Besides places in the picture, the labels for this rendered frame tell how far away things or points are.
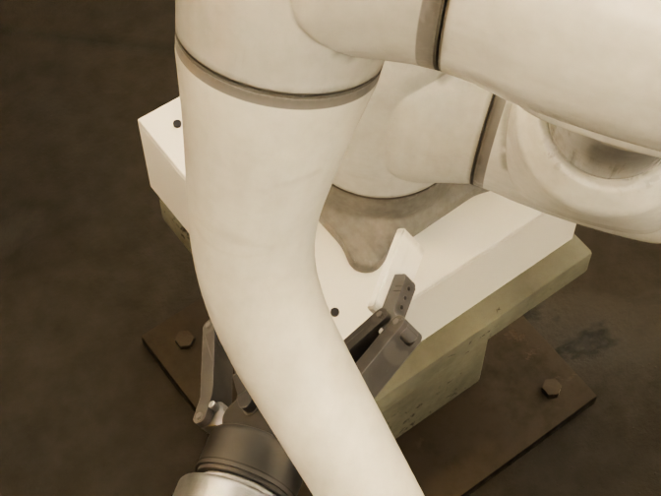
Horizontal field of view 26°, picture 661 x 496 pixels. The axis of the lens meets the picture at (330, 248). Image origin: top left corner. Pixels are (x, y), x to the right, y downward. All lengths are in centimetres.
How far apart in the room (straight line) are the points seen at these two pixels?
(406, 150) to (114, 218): 77
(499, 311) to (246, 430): 48
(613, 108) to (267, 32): 15
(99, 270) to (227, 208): 118
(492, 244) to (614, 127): 75
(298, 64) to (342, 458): 25
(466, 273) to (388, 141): 20
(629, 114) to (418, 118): 59
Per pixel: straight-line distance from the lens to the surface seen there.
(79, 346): 182
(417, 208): 132
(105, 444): 176
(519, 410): 175
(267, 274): 72
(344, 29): 61
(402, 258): 105
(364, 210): 131
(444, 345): 141
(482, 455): 172
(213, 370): 110
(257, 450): 100
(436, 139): 118
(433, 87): 116
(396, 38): 60
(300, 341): 75
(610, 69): 57
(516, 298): 144
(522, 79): 59
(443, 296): 135
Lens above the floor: 160
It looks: 59 degrees down
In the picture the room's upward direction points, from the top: straight up
